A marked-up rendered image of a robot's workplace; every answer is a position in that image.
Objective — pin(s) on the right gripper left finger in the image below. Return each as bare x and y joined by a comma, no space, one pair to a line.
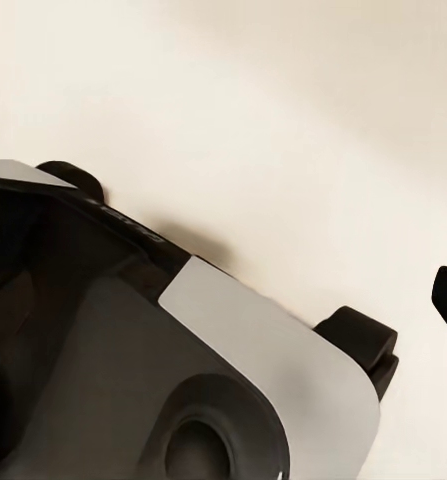
16,300

